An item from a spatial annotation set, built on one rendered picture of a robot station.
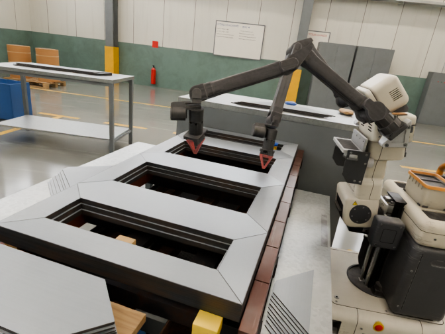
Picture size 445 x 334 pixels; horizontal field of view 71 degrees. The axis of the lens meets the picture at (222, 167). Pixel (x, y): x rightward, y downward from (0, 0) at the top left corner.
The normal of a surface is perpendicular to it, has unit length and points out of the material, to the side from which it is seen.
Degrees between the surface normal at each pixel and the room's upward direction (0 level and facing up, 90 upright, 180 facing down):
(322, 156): 90
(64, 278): 0
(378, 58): 90
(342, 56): 90
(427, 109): 90
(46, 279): 0
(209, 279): 0
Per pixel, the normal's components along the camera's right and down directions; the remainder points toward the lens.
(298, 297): 0.11, -0.93
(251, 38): -0.15, 0.33
